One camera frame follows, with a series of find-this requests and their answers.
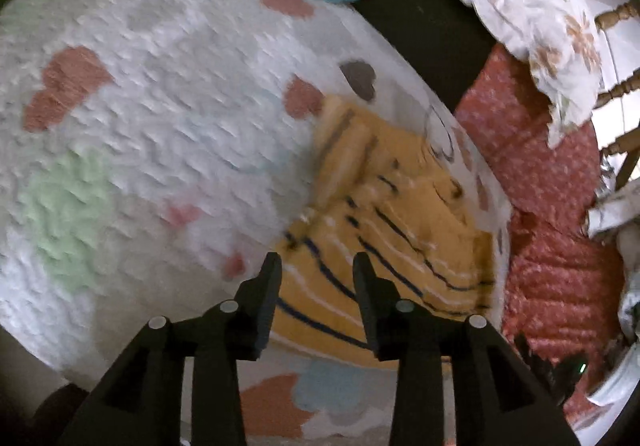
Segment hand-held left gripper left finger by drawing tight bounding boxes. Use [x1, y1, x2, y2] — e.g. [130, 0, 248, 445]
[57, 252, 283, 446]

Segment yellow striped sweater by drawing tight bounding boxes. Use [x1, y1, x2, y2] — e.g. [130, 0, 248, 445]
[274, 96, 501, 369]

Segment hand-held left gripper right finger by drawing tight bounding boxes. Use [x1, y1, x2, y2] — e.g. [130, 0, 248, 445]
[352, 252, 581, 446]

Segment white floral cloth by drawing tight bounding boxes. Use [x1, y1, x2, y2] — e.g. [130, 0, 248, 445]
[448, 0, 606, 149]

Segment orange floral cloth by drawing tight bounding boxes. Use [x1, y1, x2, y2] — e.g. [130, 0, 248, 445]
[452, 43, 631, 427]

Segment white quilted heart-print blanket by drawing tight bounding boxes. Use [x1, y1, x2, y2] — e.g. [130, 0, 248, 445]
[0, 0, 516, 446]

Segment dark bed sheet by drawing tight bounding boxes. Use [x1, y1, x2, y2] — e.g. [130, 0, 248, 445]
[350, 0, 498, 117]

